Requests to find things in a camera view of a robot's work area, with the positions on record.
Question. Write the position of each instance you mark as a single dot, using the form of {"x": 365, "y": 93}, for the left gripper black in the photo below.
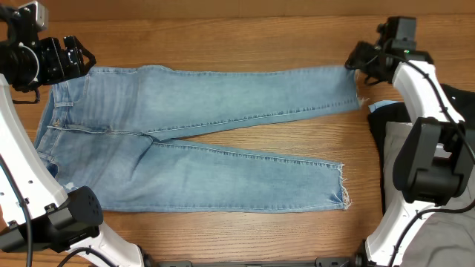
{"x": 52, "y": 50}

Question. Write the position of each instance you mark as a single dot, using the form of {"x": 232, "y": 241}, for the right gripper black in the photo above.
{"x": 356, "y": 61}

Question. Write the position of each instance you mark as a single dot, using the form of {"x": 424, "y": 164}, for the light blue denim jeans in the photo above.
{"x": 126, "y": 134}

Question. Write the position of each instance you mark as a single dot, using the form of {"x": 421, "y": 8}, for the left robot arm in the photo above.
{"x": 38, "y": 212}

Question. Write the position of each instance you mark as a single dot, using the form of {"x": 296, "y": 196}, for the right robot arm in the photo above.
{"x": 413, "y": 74}

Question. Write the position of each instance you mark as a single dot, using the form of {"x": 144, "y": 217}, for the black garment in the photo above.
{"x": 382, "y": 126}

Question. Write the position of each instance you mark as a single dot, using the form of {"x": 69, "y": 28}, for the grey shirt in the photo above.
{"x": 445, "y": 240}

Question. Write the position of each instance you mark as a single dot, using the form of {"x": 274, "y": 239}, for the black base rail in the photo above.
{"x": 252, "y": 263}

